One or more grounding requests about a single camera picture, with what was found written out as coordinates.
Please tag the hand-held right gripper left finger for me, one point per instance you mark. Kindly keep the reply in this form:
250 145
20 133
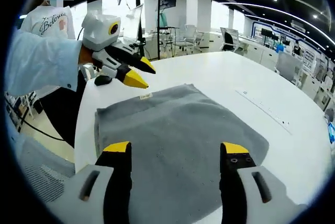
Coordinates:
115 195

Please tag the person's left hand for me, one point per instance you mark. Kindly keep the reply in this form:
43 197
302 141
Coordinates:
85 55

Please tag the black-backed office chair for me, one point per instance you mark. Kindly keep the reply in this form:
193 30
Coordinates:
229 38

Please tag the white table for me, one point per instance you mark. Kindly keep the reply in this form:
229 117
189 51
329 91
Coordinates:
209 72

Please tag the blue plastic packet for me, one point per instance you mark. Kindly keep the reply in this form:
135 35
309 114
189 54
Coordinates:
332 132

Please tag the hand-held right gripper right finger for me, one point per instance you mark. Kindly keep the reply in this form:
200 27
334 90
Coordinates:
235 197

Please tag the white office chair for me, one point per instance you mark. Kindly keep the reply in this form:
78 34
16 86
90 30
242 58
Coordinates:
189 31

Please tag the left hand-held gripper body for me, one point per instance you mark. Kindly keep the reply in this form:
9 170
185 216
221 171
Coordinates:
98 31

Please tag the grey desk monitor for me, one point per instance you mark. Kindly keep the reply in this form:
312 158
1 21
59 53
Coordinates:
288 65

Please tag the grey towel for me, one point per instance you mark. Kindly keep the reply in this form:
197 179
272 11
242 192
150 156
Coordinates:
178 124

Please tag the small black object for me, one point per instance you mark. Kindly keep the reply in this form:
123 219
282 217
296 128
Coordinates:
102 80

